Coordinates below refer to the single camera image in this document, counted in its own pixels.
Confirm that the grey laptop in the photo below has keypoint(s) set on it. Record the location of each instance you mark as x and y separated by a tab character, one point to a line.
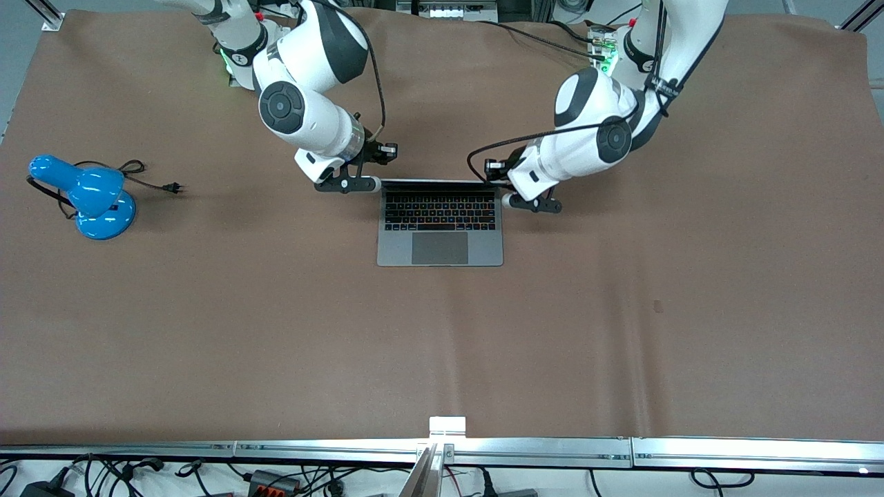
440	235

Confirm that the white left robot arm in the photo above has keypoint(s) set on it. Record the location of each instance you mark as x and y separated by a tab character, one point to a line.
587	96

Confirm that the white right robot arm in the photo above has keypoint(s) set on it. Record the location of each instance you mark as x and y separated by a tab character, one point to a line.
304	103

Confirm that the silver metal device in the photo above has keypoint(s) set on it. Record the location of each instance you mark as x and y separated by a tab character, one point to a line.
459	10

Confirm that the brown table mat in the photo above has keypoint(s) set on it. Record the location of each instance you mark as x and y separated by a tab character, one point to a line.
276	331

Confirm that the blue desk lamp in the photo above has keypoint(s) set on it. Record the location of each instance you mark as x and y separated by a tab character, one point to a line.
90	190

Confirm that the aluminium profile strut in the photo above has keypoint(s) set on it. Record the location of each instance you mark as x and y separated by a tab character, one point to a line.
425	476

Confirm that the black orange power adapter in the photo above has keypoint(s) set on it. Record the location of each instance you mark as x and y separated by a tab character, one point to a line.
273	480

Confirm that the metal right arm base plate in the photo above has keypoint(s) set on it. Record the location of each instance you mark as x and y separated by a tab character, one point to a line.
238	81

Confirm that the white metal bracket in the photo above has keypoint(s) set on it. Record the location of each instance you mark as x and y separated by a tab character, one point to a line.
447	426

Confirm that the aluminium table edge rail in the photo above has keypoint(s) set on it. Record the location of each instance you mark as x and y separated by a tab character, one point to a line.
760	455
117	450
324	450
539	452

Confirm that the aluminium frame post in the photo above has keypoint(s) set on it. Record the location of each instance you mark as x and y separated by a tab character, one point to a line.
47	15
860	15

